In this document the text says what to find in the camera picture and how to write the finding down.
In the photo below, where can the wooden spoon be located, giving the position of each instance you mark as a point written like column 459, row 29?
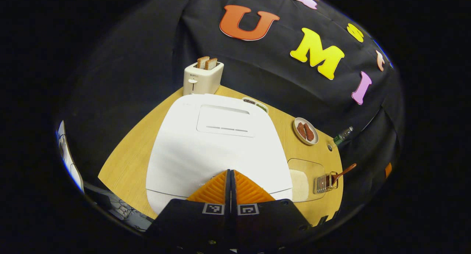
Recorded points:
column 346, row 169

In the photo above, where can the computer monitor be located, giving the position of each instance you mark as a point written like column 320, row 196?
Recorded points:
column 73, row 173

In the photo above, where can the brown meat piece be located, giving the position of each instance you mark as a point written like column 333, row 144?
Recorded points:
column 309, row 132
column 301, row 130

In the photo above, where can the clear plastic bottle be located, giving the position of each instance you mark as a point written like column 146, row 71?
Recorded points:
column 340, row 138

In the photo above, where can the white toaster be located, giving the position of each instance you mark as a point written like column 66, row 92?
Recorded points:
column 206, row 79

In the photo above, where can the toast slice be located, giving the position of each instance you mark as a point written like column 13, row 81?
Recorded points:
column 211, row 64
column 202, row 62

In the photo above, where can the clear plastic container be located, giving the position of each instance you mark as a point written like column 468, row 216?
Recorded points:
column 305, row 164

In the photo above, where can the white rice cooker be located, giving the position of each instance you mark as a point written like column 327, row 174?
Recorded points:
column 206, row 154

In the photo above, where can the white plate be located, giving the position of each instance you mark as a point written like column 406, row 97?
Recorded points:
column 298, row 121

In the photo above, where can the white rice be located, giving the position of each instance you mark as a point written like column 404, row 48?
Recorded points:
column 300, row 186

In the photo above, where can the white divided bean tray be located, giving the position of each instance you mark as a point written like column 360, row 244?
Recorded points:
column 262, row 107

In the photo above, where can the black backdrop cloth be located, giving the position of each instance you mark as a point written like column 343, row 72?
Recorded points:
column 147, row 44

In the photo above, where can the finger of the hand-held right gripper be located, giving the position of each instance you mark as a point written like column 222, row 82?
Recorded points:
column 388, row 170

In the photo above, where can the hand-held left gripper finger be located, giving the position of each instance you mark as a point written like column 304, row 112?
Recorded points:
column 233, row 191
column 228, row 191

